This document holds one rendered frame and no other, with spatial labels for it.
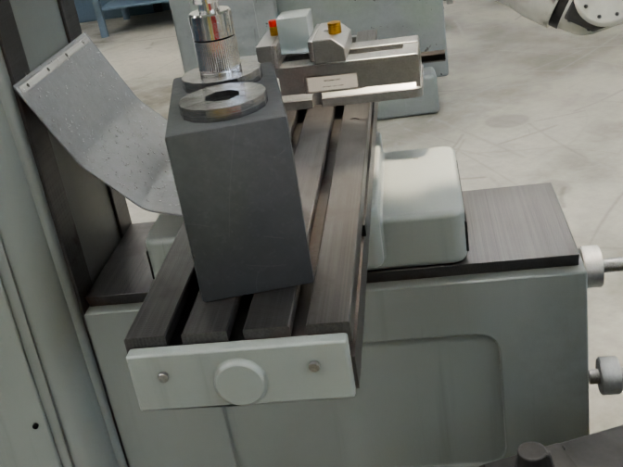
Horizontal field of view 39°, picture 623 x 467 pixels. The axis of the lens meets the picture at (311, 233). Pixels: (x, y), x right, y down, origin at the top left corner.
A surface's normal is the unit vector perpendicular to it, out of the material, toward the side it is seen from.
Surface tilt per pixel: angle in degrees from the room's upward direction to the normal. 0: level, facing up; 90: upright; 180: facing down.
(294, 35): 90
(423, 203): 0
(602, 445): 0
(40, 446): 88
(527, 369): 90
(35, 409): 88
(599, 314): 0
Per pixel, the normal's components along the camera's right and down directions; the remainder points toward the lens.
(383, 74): -0.12, 0.45
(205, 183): 0.11, 0.42
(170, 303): -0.15, -0.89
